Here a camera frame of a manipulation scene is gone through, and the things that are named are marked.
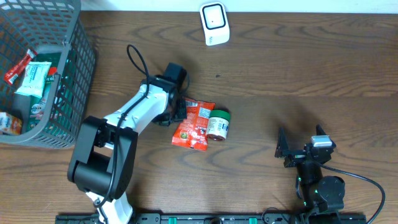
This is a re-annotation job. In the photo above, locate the orange snack packet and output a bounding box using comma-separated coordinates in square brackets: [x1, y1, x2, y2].
[172, 98, 215, 151]

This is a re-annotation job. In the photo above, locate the green lid spice jar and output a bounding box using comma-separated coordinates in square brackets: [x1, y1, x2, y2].
[206, 110, 231, 141]

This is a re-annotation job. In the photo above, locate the mint green wipes pack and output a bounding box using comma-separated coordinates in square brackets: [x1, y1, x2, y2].
[16, 62, 52, 98]

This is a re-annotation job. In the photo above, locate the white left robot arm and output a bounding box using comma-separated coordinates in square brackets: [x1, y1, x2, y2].
[67, 75, 186, 223]

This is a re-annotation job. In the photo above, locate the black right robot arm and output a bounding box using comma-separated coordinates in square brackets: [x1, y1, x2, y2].
[275, 124, 345, 222]

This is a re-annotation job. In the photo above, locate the white barcode scanner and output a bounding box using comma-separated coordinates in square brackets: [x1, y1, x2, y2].
[200, 2, 230, 46]

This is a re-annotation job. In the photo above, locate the green product pouch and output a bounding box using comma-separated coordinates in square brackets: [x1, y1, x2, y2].
[25, 52, 61, 131]

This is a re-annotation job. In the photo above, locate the small orange box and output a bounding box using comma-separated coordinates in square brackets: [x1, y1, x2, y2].
[0, 112, 22, 136]

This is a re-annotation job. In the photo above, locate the red sachet stick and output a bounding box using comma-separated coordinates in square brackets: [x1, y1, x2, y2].
[4, 49, 37, 85]

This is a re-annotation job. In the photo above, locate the grey plastic mesh basket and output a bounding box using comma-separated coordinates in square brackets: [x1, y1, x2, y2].
[1, 0, 96, 149]

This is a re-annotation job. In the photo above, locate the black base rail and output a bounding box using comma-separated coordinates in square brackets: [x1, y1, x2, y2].
[55, 213, 366, 224]

